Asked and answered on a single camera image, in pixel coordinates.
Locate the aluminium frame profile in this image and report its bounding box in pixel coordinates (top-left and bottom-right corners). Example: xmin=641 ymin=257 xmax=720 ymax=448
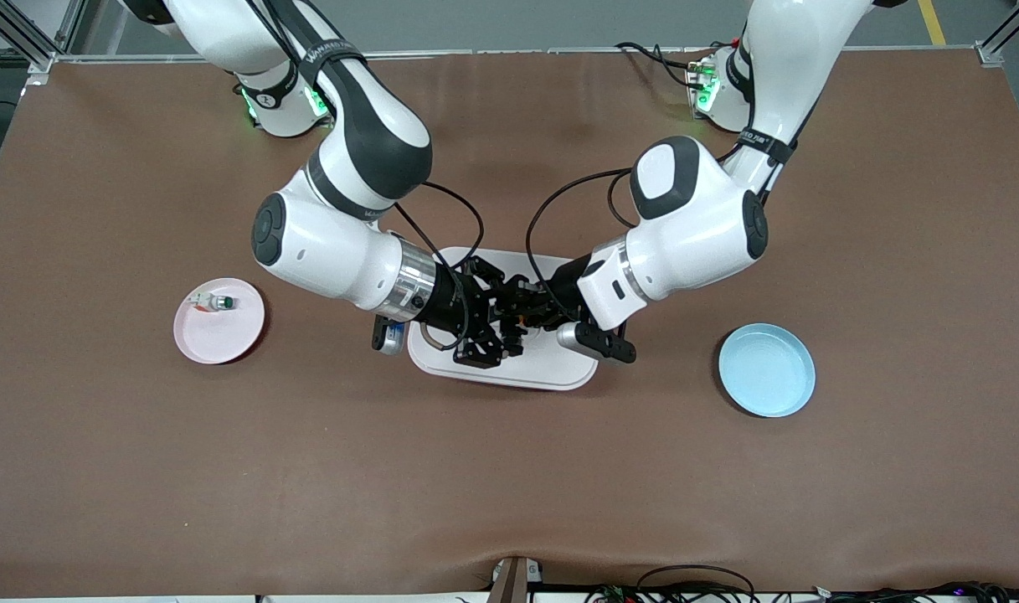
xmin=974 ymin=0 xmax=1019 ymax=68
xmin=0 ymin=0 xmax=87 ymax=76

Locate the black left base cable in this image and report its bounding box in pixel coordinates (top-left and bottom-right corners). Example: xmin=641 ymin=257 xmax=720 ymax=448
xmin=615 ymin=40 xmax=711 ymax=91

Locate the silver table edge rail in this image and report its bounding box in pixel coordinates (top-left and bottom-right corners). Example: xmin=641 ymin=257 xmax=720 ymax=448
xmin=44 ymin=48 xmax=991 ymax=64

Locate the black looped cable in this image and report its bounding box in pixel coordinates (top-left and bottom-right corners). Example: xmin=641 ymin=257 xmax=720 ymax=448
xmin=635 ymin=564 xmax=758 ymax=603

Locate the pink round plate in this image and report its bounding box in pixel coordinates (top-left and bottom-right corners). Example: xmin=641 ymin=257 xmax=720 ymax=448
xmin=173 ymin=277 xmax=267 ymax=366

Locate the brown table cover mat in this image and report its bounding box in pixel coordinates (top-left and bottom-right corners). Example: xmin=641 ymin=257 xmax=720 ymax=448
xmin=0 ymin=49 xmax=1019 ymax=597

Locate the light blue round plate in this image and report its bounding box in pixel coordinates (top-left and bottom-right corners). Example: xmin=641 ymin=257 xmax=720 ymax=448
xmin=718 ymin=322 xmax=816 ymax=419

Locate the white lidded storage box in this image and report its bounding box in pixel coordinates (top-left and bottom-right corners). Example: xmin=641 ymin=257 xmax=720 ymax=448
xmin=407 ymin=246 xmax=606 ymax=392

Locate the black cable bundle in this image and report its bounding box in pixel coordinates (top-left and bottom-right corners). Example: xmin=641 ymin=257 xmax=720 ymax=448
xmin=589 ymin=580 xmax=1019 ymax=603

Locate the metal table edge bracket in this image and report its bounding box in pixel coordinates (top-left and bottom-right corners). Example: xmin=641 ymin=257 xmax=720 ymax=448
xmin=488 ymin=556 xmax=545 ymax=603

